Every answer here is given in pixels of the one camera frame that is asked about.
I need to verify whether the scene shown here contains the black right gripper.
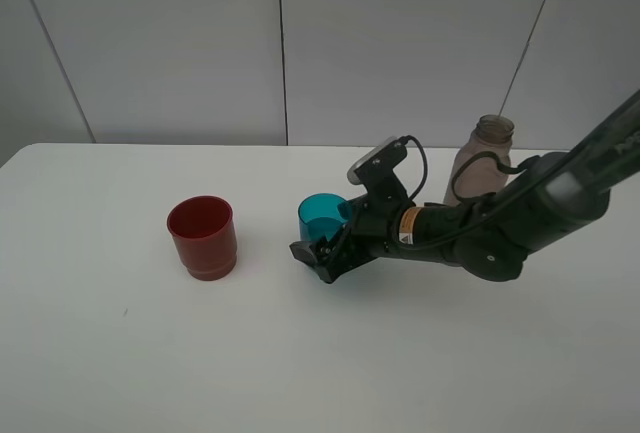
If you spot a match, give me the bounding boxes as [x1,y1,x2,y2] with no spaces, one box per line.
[289,194,415,283]

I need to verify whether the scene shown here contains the blue translucent plastic cup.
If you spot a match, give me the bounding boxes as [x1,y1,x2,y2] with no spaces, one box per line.
[298,193,349,241]

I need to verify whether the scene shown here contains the brown translucent plastic bottle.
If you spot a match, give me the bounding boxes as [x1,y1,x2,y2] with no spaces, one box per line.
[443,115,515,206]

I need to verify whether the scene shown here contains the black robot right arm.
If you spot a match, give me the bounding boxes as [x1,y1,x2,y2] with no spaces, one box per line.
[290,94,639,283]

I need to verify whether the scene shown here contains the red plastic cup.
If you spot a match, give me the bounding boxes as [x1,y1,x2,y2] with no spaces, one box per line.
[166,196,237,281]

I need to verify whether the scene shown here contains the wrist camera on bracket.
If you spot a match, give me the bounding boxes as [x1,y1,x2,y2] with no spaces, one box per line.
[347,137,408,202]

